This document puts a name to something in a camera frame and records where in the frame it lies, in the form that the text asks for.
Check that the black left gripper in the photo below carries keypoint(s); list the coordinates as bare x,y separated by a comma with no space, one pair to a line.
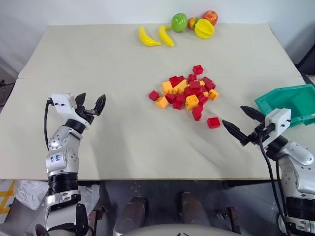
87,114

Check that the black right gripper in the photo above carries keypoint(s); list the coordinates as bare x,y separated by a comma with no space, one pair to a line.
261,134

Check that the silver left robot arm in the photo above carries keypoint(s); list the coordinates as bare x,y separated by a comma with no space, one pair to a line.
59,145

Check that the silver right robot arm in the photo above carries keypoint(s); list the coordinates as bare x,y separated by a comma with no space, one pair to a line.
299,169

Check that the green plastic bin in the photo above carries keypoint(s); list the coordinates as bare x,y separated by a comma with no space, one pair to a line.
304,98

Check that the red building block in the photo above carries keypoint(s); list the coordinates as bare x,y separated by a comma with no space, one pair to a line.
202,100
170,97
154,95
197,113
209,83
175,80
195,84
179,101
192,78
198,69
213,122
192,92

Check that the yellow toy banana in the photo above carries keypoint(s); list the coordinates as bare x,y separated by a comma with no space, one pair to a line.
145,39
166,38

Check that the dark rounded cylinder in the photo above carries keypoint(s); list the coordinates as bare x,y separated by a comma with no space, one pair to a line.
194,209
131,214

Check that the yellow toy starfruit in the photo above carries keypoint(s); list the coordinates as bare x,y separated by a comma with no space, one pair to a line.
204,29

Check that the crumpled white plastic sheet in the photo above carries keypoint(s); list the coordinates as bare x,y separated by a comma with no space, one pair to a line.
30,194

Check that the red toy apple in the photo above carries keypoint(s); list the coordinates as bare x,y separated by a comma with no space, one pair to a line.
210,16

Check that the small red-yellow toy peach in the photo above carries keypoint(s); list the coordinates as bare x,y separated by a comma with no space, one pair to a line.
192,23

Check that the green toy apple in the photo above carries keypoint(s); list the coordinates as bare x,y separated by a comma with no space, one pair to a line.
179,22

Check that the silver robot torso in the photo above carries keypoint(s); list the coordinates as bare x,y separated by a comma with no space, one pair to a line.
182,230

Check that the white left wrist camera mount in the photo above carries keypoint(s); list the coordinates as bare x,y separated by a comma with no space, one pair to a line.
62,103

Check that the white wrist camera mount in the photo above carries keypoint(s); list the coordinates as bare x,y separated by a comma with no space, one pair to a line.
62,103
278,123

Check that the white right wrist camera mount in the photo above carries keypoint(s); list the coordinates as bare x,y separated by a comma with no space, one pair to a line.
278,123

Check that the rusty metal table bracket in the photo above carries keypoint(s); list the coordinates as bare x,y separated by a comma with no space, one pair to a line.
227,218

